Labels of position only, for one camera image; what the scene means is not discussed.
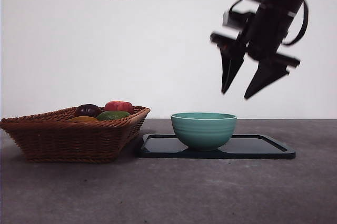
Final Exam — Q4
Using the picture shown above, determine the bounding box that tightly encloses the teal ribbed bowl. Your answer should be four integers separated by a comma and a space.
170, 112, 237, 152

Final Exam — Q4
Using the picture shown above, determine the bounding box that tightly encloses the orange fruit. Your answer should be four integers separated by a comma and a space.
66, 116, 100, 123

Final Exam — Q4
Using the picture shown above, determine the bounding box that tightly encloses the dark green rectangular tray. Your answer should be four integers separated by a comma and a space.
136, 133, 296, 160

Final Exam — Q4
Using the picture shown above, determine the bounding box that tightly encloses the green fruit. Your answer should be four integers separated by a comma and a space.
95, 110, 132, 122

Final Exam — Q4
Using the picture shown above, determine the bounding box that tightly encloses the dark purple fruit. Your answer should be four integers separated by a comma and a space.
74, 104, 102, 118

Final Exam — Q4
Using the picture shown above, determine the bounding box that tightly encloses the brown wicker basket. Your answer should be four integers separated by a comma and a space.
0, 106, 152, 164

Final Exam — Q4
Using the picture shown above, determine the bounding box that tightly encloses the black looped cable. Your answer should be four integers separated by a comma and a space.
282, 0, 310, 46
228, 0, 247, 13

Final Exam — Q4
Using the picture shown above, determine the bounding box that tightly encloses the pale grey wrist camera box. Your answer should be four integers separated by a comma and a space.
222, 10, 255, 30

